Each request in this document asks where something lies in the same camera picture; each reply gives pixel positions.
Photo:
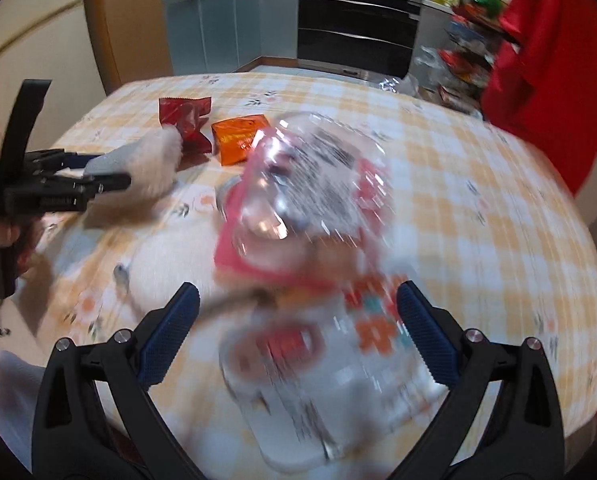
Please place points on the orange snack packet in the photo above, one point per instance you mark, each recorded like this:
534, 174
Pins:
236, 140

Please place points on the yellow checkered tablecloth table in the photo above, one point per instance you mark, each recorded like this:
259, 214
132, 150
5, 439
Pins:
478, 210

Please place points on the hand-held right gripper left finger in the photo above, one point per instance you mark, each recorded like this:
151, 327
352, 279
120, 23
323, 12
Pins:
171, 330

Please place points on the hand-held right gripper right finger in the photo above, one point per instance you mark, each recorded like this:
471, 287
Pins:
426, 330

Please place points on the wooden door frame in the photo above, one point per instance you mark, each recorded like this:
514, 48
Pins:
128, 20

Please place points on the grey lower cabinets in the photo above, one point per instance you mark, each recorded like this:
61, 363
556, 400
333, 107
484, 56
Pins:
218, 25

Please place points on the person's left leg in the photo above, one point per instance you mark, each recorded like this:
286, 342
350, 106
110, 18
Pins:
8, 400

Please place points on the person's left hand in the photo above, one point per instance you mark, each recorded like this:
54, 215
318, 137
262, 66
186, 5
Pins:
3, 232

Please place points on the clear plastic packaging bag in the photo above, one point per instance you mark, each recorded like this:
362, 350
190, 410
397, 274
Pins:
303, 185

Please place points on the dark red snack wrapper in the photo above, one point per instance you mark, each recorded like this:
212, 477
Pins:
183, 115

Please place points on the red apron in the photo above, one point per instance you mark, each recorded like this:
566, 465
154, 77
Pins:
543, 60

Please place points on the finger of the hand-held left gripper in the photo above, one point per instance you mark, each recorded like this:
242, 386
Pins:
68, 192
63, 161

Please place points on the black built-in oven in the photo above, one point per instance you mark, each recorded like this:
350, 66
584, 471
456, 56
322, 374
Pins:
353, 15

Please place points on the cream refrigerator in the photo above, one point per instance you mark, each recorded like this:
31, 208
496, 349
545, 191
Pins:
28, 20

